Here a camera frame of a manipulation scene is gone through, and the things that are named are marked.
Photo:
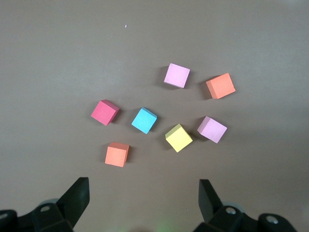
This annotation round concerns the pink foam cube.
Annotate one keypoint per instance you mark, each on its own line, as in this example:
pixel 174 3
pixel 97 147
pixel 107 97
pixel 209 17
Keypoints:
pixel 176 75
pixel 212 129

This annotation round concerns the orange foam cube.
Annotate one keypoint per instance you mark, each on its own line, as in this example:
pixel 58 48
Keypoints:
pixel 220 85
pixel 116 154

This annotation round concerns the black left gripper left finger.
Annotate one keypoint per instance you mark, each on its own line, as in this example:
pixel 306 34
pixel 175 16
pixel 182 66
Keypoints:
pixel 70 207

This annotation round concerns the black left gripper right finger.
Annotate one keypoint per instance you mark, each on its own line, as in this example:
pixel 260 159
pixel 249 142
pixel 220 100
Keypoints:
pixel 212 210

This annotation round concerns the red foam cube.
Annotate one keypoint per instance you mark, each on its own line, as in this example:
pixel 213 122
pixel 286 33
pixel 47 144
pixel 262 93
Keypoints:
pixel 105 112

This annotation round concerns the yellow foam cube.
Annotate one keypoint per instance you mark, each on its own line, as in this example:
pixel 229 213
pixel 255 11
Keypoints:
pixel 178 138

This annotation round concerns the brown paper table cover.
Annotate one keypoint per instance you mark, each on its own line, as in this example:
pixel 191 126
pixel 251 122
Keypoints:
pixel 48 72

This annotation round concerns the cyan foam cube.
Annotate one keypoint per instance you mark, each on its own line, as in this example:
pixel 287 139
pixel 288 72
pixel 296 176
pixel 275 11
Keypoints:
pixel 144 120

